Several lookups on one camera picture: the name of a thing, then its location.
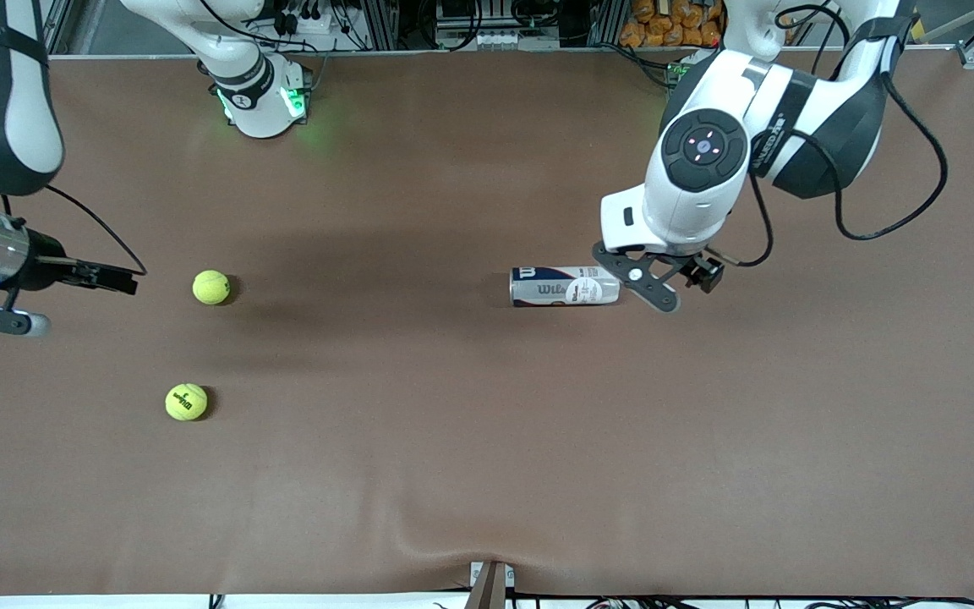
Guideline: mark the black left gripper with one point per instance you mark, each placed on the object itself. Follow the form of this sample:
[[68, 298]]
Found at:
[[701, 270]]

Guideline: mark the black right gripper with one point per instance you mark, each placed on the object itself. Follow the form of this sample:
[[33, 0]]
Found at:
[[46, 251]]

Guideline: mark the yellow-green tennis ball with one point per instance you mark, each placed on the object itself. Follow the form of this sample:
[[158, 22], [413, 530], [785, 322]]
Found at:
[[211, 288]]

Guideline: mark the clear Wilson tennis ball can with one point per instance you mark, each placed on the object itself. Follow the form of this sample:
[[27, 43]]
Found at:
[[567, 288]]

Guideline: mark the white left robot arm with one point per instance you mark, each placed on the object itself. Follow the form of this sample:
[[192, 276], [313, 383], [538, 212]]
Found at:
[[698, 211]]

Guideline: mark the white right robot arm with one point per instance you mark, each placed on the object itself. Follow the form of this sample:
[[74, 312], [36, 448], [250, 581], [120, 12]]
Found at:
[[5, 110]]

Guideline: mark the orange snack bags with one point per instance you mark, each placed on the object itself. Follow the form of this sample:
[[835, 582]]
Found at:
[[673, 25]]

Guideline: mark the brown table mat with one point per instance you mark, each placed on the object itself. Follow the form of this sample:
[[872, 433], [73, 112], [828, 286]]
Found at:
[[487, 474]]

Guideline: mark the long white power strip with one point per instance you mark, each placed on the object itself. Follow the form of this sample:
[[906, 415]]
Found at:
[[495, 40]]

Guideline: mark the white power strip, black plugs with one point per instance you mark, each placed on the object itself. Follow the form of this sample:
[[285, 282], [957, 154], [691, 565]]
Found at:
[[309, 24]]

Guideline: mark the aluminium frame strut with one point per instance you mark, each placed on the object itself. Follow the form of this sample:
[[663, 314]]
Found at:
[[60, 25]]

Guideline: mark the aluminium profile post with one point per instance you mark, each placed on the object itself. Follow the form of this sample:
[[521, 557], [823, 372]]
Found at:
[[605, 24], [384, 24]]

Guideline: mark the white mounting bracket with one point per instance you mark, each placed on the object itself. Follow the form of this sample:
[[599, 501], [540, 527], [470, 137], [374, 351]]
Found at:
[[508, 575]]

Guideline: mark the brown grey stand post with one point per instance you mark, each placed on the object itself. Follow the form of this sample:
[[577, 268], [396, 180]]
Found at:
[[487, 592]]

